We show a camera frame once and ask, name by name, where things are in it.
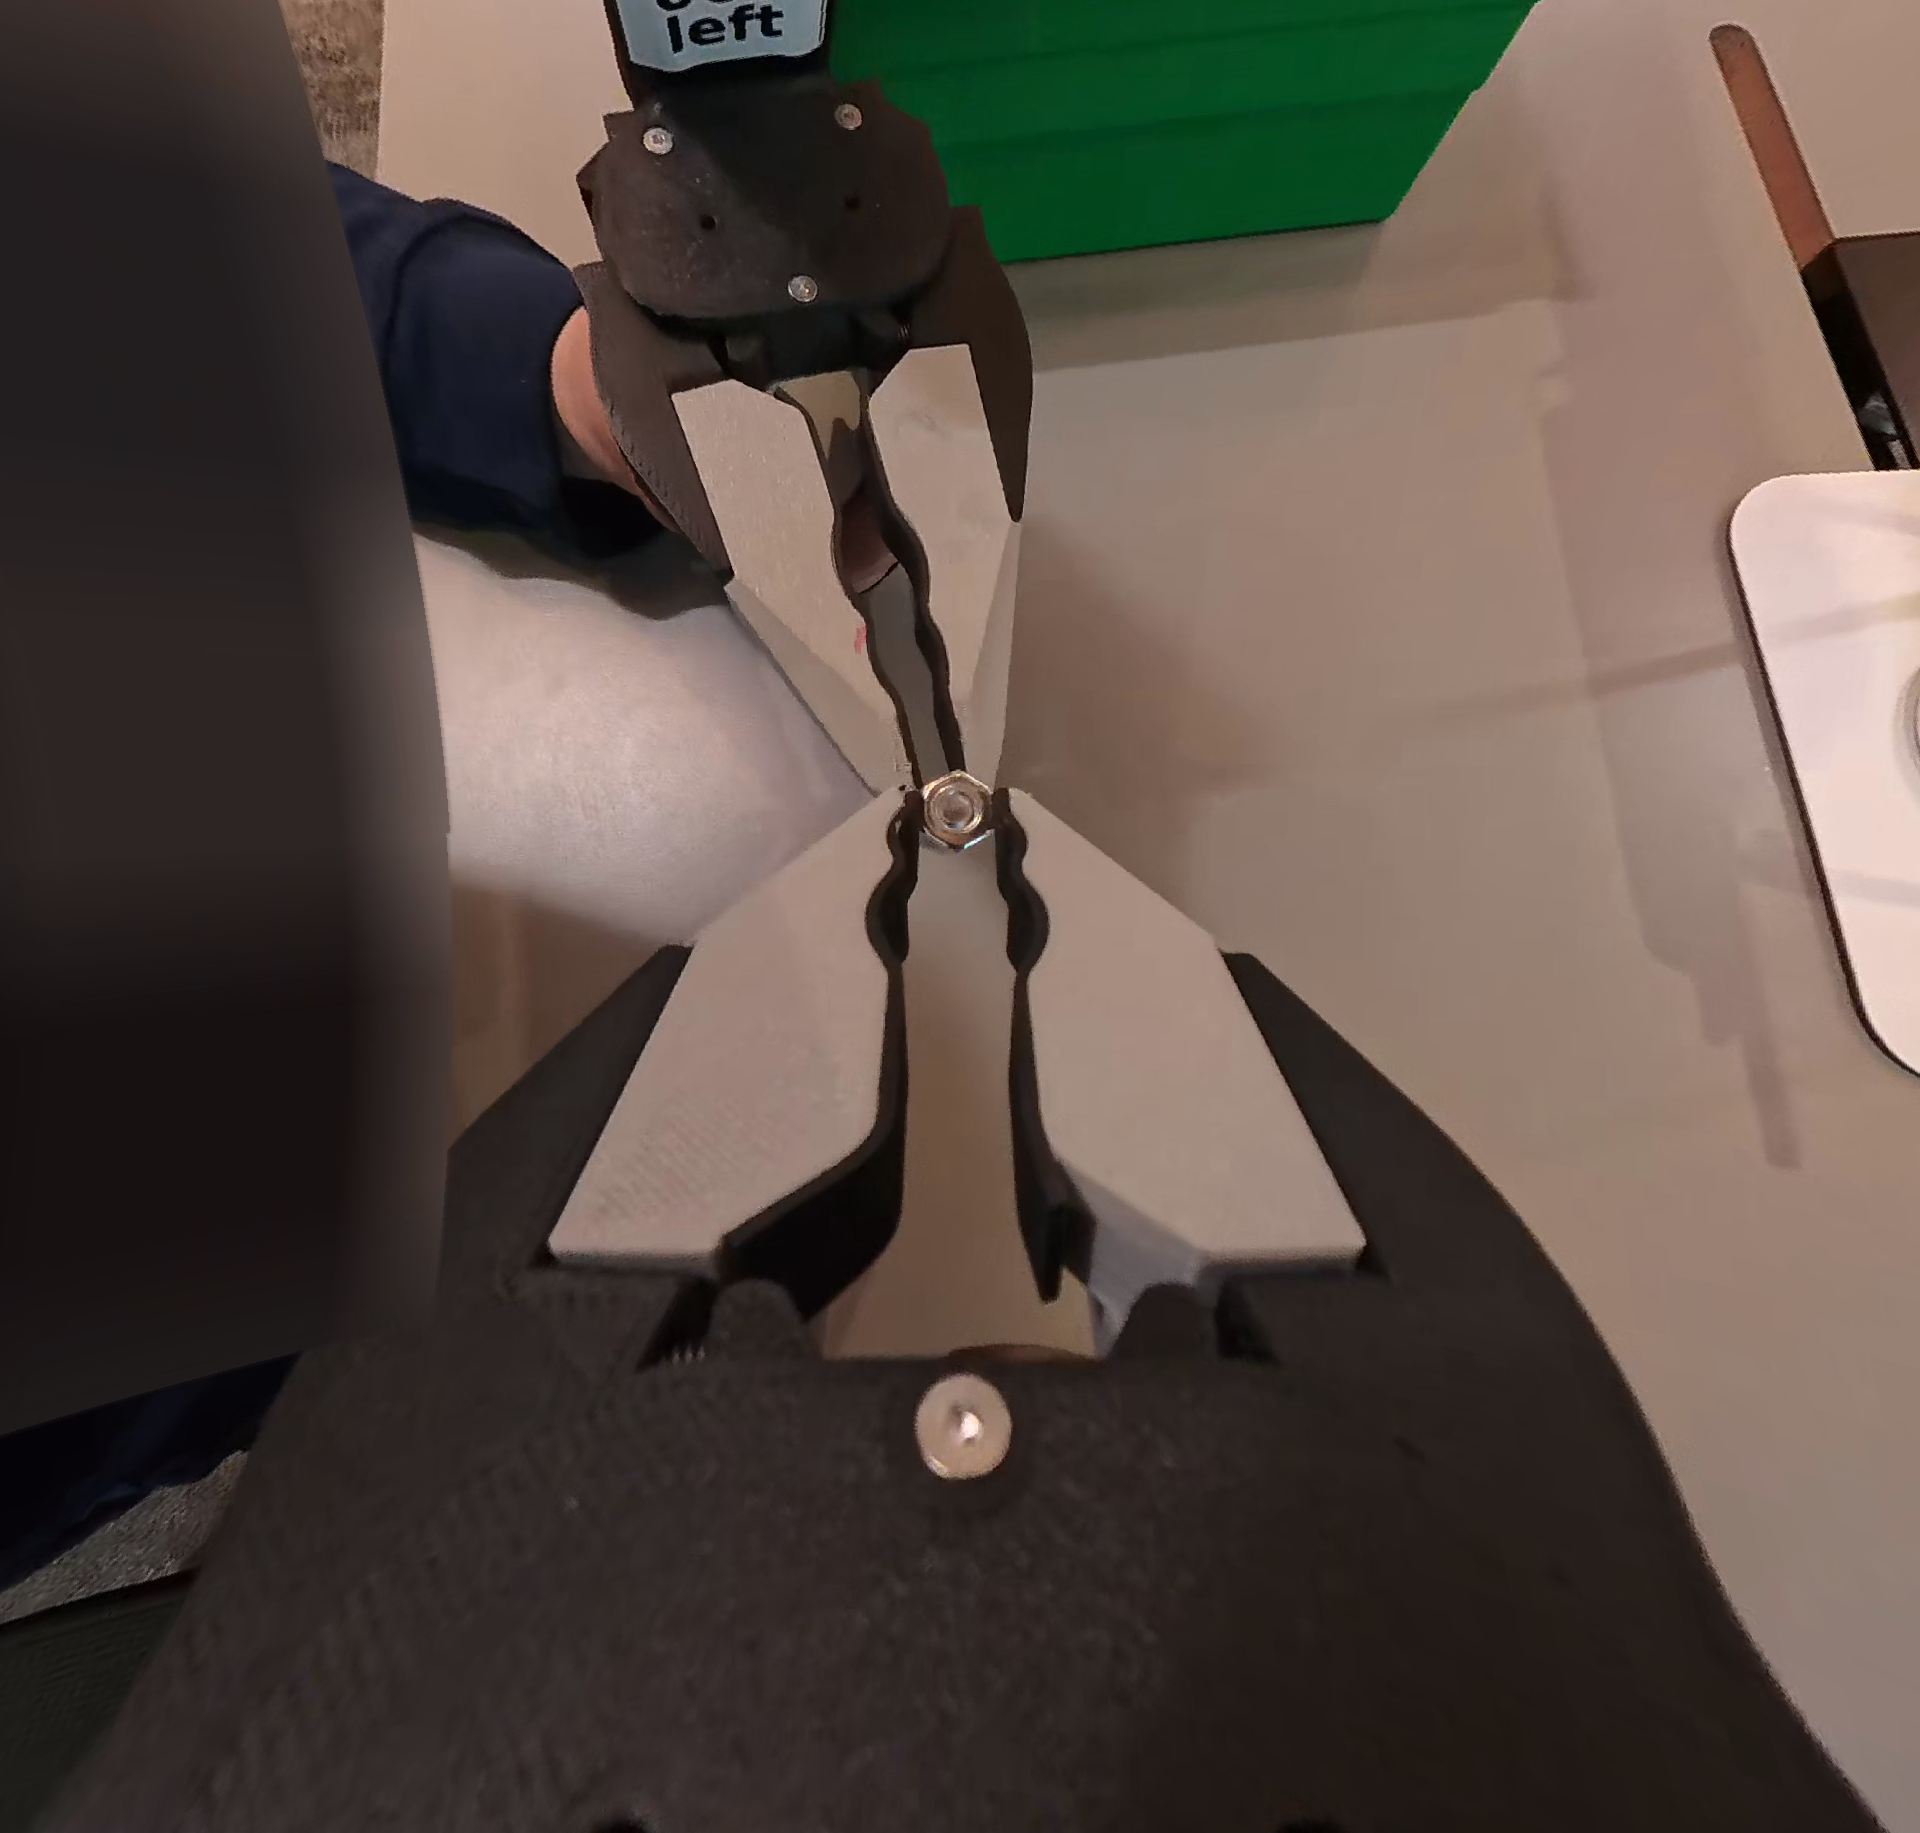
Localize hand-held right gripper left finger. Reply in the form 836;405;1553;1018
544;791;924;1327

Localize person's left hand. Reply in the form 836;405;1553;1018
544;311;668;533

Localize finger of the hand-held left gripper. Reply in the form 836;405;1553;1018
668;376;938;798
859;343;1029;789

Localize green plastic bin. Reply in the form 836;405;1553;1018
831;0;1604;263

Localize black table cable cover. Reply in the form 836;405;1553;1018
1800;231;1920;469

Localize white and wood document stand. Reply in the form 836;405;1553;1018
1726;471;1920;1076

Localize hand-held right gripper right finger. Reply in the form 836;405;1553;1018
993;791;1374;1356

